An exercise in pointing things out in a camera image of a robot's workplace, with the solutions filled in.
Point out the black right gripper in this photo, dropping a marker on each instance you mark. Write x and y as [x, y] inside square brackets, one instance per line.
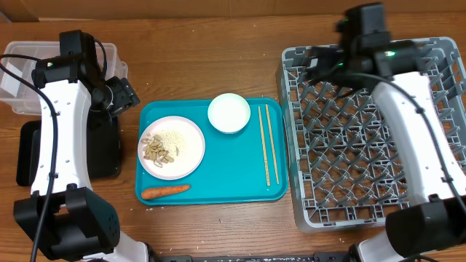
[325, 62]

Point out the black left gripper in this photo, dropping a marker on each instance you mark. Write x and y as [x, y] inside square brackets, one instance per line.
[125, 95]

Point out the white dinner plate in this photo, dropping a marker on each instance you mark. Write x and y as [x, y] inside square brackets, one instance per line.
[186, 163]

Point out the wooden chopstick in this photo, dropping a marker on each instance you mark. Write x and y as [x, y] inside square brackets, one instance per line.
[266, 166]
[272, 143]

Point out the white green bowl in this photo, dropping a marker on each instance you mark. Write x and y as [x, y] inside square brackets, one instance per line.
[229, 113]

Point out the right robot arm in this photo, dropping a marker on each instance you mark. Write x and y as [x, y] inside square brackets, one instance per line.
[396, 76]

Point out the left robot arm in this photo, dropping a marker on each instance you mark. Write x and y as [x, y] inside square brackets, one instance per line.
[63, 216]

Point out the grey dishwasher rack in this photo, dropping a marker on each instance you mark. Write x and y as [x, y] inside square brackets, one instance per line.
[344, 168]

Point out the peanut shells pile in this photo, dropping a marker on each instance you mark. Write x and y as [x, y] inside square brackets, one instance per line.
[154, 150]

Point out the black tray bin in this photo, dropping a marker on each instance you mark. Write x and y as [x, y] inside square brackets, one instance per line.
[104, 154]

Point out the rice pile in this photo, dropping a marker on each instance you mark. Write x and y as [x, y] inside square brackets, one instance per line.
[173, 142]

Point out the orange carrot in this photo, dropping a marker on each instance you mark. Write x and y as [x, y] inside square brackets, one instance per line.
[154, 193]

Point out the clear plastic bin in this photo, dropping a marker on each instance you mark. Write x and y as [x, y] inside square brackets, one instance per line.
[21, 98]

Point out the teal serving tray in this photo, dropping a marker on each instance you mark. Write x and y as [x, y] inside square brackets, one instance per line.
[232, 168]

